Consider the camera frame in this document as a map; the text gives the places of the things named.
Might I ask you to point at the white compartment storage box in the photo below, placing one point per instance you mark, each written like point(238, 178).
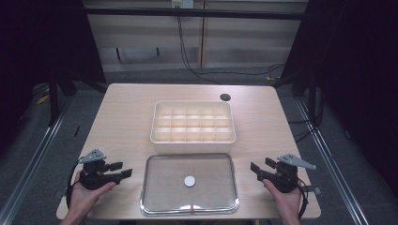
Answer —
point(192, 126)

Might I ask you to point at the small black stick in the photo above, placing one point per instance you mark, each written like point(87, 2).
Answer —
point(76, 131)

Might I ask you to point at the yellow object on floor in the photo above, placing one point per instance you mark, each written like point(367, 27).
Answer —
point(42, 99)

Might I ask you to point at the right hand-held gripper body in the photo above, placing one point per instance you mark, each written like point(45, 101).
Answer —
point(285, 179)

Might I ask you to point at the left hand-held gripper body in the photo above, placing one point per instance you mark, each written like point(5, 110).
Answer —
point(94, 178)

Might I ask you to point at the white wall socket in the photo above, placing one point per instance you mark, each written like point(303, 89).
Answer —
point(182, 3)

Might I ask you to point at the dark round table grommet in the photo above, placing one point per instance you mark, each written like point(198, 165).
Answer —
point(225, 97)

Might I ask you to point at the dark curtain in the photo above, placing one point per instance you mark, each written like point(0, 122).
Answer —
point(356, 78)

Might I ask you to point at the clear lid with white knob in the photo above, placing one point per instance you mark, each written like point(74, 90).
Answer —
point(189, 184)

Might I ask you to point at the metal floor rail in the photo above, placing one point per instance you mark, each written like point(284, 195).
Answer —
point(29, 168)
point(331, 162)

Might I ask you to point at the person's right hand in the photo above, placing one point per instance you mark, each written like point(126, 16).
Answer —
point(287, 201)

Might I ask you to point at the person's left hand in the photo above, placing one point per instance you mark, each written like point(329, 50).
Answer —
point(83, 198)

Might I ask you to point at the black horizontal bar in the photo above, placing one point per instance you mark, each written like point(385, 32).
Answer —
point(194, 13)

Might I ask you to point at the black metal stand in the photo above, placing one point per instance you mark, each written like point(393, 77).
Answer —
point(53, 100)

